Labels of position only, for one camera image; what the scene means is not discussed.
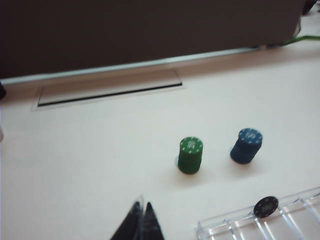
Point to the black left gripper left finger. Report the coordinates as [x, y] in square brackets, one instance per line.
[130, 227]

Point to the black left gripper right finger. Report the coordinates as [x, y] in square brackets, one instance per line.
[153, 225]

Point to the green poker chip stack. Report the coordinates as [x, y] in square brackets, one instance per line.
[190, 157]

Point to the black 100 poker chip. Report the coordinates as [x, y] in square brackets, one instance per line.
[265, 207]

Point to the blue poker chip stack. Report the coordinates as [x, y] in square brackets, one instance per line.
[246, 148]

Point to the clear plastic chip tray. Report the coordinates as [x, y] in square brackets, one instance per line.
[287, 225]

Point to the large brown desk partition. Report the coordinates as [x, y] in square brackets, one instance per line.
[125, 30]

